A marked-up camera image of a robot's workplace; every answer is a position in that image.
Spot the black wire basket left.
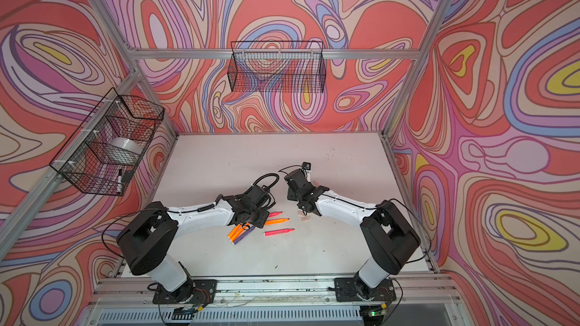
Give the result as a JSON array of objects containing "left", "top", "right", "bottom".
[{"left": 50, "top": 89, "right": 165, "bottom": 196}]

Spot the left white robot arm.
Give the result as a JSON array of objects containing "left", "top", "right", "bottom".
[{"left": 116, "top": 185, "right": 276, "bottom": 295}]

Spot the aluminium front rail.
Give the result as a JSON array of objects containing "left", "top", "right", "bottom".
[{"left": 89, "top": 273, "right": 462, "bottom": 307}]

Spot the purple pen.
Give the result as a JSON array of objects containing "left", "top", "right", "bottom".
[{"left": 234, "top": 226, "right": 255, "bottom": 245}]

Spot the orange pen left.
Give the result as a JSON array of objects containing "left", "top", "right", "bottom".
[{"left": 228, "top": 224, "right": 243, "bottom": 241}]

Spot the orange highlighter pen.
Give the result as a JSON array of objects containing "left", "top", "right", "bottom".
[{"left": 264, "top": 218, "right": 289, "bottom": 226}]

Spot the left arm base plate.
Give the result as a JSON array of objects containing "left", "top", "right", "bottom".
[{"left": 147, "top": 279, "right": 218, "bottom": 306}]

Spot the pink highlighter pen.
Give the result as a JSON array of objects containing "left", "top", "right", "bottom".
[
  {"left": 268, "top": 211, "right": 283, "bottom": 218},
  {"left": 264, "top": 228, "right": 295, "bottom": 237}
]

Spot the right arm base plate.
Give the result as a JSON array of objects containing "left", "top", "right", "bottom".
[{"left": 328, "top": 278, "right": 397, "bottom": 304}]

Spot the black wire basket back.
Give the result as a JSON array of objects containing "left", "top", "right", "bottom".
[{"left": 227, "top": 39, "right": 326, "bottom": 94}]

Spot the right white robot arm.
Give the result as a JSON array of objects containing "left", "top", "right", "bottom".
[{"left": 284, "top": 169, "right": 421, "bottom": 299}]

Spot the black wire basket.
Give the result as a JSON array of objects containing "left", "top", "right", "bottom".
[
  {"left": 50, "top": 89, "right": 165, "bottom": 196},
  {"left": 227, "top": 39, "right": 326, "bottom": 94}
]

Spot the orange pen middle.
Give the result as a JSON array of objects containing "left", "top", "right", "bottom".
[{"left": 232, "top": 223, "right": 250, "bottom": 243}]

